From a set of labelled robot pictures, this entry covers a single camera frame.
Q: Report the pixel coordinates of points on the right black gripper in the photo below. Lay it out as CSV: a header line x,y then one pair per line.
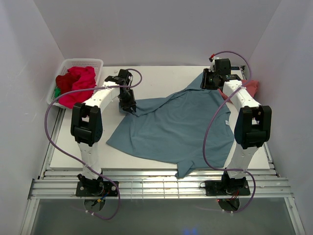
x,y
205,84

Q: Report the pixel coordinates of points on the folded salmon t shirt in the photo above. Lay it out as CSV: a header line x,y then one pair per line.
x,y
252,88

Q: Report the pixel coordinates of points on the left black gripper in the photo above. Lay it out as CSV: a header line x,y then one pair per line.
x,y
126,106

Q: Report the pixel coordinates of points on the blue t shirt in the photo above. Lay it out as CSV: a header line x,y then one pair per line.
x,y
189,128

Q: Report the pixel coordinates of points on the white plastic basket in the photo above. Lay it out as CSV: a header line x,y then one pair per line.
x,y
77,62

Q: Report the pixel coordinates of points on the dark red t shirt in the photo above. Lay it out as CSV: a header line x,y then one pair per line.
x,y
65,82

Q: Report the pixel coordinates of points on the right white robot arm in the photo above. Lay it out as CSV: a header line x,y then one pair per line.
x,y
252,128

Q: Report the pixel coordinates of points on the green garment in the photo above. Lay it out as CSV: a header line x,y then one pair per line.
x,y
57,92

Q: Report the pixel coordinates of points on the aluminium rail frame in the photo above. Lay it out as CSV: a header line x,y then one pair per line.
x,y
144,179

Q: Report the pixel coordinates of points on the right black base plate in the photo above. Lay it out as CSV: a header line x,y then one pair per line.
x,y
217,188

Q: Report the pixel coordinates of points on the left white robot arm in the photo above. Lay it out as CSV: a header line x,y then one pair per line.
x,y
87,126

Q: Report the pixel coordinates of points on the magenta t shirt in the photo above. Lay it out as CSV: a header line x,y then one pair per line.
x,y
86,81

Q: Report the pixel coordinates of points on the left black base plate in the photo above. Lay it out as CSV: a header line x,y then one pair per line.
x,y
99,189

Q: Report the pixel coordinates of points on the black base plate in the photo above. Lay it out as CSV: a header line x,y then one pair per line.
x,y
99,189
217,188

